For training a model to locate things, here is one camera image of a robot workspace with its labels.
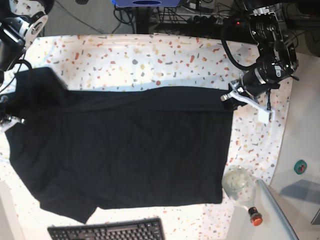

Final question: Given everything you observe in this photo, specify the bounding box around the black t-shirt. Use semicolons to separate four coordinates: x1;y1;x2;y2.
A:
5;67;233;223

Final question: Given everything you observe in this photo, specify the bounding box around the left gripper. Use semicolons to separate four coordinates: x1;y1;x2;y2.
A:
220;74;280;110

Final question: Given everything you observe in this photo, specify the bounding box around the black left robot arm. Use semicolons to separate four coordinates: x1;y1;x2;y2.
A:
220;0;298;111

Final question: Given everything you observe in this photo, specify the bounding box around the blue box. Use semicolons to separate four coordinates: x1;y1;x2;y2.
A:
111;0;189;8

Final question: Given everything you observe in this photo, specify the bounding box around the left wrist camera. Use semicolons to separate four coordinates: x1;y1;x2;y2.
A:
257;109;275;125

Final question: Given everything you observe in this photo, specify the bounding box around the grey metal bar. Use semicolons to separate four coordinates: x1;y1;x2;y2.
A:
256;179;299;240

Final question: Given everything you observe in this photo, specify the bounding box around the green tape roll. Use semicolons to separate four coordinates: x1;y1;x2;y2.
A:
293;159;307;175

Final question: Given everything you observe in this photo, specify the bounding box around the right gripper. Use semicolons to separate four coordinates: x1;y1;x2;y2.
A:
0;96;25;133

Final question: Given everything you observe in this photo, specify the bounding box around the black computer keyboard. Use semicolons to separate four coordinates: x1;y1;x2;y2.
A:
47;217;166;240

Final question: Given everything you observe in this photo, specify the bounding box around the clear bottle with orange cap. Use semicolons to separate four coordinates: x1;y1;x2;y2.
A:
221;166;263;227

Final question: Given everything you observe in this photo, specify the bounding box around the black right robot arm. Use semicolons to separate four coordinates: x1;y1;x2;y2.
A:
0;0;55;84

